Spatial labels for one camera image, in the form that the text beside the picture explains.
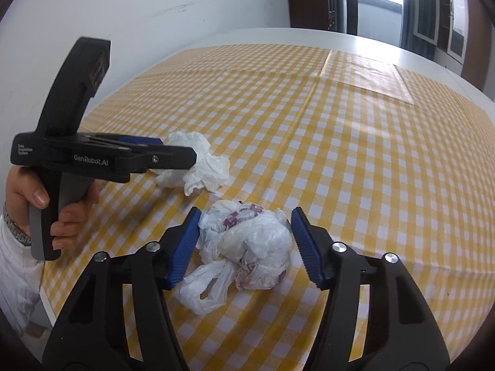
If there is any yellow checked tablecloth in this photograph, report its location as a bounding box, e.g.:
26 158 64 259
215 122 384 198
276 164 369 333
39 44 495 371

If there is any white tissue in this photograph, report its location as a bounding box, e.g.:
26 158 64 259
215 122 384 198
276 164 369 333
149 131 230 196

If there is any white plastic bag red print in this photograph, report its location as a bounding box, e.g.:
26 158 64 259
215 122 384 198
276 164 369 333
174 199 293 315

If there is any dark balcony door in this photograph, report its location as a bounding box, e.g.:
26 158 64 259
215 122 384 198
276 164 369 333
327 0 358 36

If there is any clear plastic sheet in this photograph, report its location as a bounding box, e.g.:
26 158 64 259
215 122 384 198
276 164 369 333
320 49 416 106

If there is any person's left hand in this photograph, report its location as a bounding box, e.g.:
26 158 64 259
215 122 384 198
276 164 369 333
5 165 100 251

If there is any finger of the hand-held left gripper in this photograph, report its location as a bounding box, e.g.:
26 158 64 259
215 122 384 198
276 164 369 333
115 136 164 152
116 146 198 183

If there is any person's left forearm white sleeve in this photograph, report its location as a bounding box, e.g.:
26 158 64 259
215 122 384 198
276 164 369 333
0 212 45 333

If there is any wooden cabinet with glass doors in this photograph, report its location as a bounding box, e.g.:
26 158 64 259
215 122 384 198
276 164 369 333
402 0 495 89

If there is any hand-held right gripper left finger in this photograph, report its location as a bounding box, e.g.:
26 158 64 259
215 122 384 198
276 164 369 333
42 207 202 371

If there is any silver wristwatch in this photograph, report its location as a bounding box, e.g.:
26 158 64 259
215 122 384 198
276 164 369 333
2 203 32 246

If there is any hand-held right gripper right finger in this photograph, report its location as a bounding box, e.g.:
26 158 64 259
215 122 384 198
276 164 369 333
291 207 451 371

